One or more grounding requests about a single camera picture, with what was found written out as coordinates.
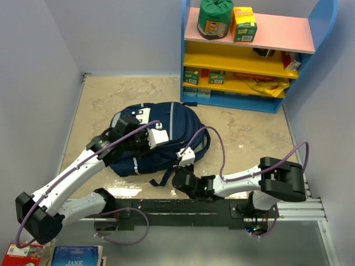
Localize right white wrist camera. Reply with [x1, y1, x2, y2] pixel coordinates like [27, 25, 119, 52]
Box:
[176, 147, 195, 167]

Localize purple cable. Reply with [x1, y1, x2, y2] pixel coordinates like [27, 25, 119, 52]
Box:
[180, 126, 310, 238]
[15, 119, 162, 249]

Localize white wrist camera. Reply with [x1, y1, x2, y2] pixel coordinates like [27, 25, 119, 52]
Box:
[148, 122, 169, 150]
[176, 147, 195, 167]

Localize left small green box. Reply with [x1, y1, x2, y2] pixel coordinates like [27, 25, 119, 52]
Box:
[183, 66, 201, 85]

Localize blue Jane book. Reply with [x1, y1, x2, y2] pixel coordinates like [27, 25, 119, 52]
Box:
[51, 245, 107, 266]

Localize right small green box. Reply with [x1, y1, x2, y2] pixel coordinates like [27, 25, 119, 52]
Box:
[209, 70, 226, 85]

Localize red book bottom left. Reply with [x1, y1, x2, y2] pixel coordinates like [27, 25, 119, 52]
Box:
[1, 239, 58, 266]

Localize aluminium rail frame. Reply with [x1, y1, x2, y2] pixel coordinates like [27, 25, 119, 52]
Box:
[58, 74, 338, 265]

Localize orange green carton box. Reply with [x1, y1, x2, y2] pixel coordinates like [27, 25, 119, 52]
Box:
[230, 7, 257, 43]

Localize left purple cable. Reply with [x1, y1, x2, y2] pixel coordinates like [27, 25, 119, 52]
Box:
[15, 119, 162, 249]

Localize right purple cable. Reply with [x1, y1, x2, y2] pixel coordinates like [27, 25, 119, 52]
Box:
[180, 126, 310, 238]

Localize colourful blue toy shelf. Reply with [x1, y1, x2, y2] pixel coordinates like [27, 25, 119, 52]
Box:
[180, 1, 338, 113]

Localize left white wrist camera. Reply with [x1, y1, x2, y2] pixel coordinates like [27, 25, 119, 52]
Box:
[148, 122, 169, 150]

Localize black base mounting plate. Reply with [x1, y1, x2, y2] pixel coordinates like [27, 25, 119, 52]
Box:
[104, 198, 278, 231]

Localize yellow snack bag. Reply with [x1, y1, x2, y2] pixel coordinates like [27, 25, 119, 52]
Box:
[234, 72, 290, 98]

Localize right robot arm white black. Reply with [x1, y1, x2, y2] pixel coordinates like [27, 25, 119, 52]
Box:
[172, 157, 306, 218]

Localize small green box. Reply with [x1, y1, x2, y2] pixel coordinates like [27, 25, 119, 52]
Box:
[183, 66, 201, 85]
[209, 70, 226, 85]

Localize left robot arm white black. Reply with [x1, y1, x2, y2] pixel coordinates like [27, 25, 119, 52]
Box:
[15, 116, 159, 248]

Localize red white packet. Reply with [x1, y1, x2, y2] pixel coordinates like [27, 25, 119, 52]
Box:
[281, 51, 302, 71]

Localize green wrapped tissue roll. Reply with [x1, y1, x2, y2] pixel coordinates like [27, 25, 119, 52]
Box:
[197, 0, 234, 40]

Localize navy blue school backpack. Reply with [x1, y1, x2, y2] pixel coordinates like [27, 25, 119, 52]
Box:
[110, 102, 204, 187]

